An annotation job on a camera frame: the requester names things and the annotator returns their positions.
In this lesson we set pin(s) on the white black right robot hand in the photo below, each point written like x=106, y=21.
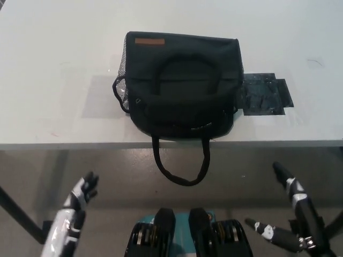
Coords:
x=306, y=214

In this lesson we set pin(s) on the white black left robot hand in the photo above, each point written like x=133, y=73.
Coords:
x=65, y=227

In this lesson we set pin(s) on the black soft travel bag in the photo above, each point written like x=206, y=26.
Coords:
x=185, y=88

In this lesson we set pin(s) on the black teal robot torso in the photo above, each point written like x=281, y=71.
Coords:
x=187, y=235

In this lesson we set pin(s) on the black table leg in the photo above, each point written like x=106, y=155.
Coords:
x=335, y=223
x=22, y=214

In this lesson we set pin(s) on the black tape patch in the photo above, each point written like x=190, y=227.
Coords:
x=264, y=93

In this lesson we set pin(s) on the clear plastic sheet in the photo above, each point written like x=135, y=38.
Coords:
x=100, y=97

